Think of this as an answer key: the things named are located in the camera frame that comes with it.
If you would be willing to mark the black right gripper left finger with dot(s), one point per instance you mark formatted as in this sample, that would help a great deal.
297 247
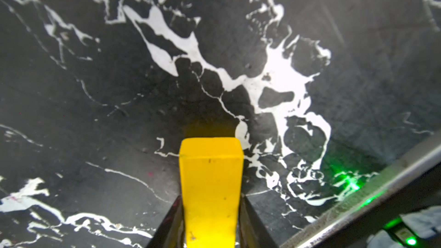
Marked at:
170 233

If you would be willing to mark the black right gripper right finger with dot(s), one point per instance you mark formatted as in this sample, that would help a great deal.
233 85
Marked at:
253 233

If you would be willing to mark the large yellow block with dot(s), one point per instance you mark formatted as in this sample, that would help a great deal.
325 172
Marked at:
211 177

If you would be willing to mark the aluminium front rail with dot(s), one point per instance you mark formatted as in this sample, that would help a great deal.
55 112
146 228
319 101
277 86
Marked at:
399 188

